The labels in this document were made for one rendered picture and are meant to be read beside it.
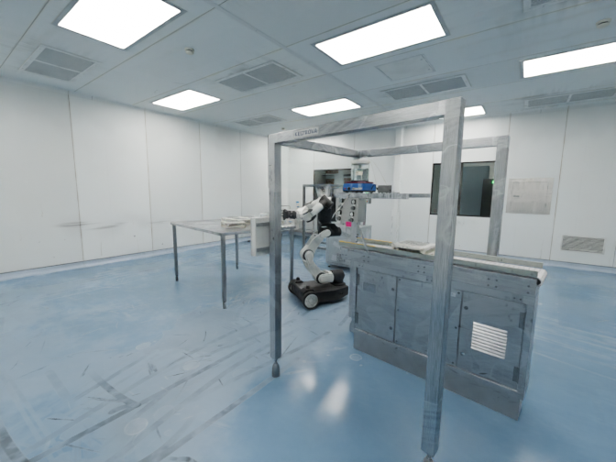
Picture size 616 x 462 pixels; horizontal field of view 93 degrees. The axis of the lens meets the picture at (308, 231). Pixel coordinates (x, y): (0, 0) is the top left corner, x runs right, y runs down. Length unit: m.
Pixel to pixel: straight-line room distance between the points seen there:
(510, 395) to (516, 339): 0.36
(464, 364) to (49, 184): 6.01
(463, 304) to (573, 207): 5.21
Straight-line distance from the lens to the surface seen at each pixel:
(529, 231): 7.16
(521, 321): 2.12
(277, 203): 1.95
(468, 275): 2.05
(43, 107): 6.33
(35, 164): 6.19
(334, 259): 5.16
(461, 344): 2.26
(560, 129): 7.23
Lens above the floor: 1.32
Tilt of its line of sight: 8 degrees down
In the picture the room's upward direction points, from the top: 1 degrees clockwise
